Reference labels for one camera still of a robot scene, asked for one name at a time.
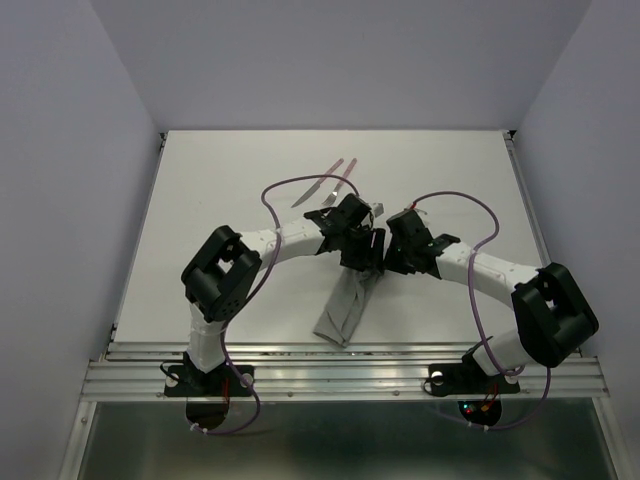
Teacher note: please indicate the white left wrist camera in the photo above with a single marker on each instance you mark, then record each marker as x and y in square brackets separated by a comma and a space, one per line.
[377, 209]

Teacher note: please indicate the grey cloth napkin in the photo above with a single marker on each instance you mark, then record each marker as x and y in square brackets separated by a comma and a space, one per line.
[345, 306]

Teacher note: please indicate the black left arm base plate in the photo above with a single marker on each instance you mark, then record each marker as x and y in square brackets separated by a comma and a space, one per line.
[183, 380]

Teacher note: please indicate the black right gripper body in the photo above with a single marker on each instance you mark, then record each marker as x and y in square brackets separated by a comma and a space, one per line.
[408, 253]

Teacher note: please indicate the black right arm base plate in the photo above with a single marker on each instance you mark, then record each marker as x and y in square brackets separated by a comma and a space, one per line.
[464, 378]

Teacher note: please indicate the pink handled knife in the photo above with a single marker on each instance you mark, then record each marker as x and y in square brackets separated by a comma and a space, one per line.
[316, 185]

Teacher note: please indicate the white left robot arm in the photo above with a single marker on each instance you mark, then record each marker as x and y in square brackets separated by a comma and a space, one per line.
[219, 278]

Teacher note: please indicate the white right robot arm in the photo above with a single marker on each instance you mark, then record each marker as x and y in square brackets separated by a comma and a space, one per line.
[552, 316]

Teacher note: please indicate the aluminium mounting rail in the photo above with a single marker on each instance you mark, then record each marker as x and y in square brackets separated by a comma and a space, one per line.
[319, 372]

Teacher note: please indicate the pink handled fork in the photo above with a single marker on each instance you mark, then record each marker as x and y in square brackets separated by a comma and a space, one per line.
[332, 197]

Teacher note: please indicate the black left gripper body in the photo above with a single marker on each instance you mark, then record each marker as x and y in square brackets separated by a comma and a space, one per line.
[363, 227]

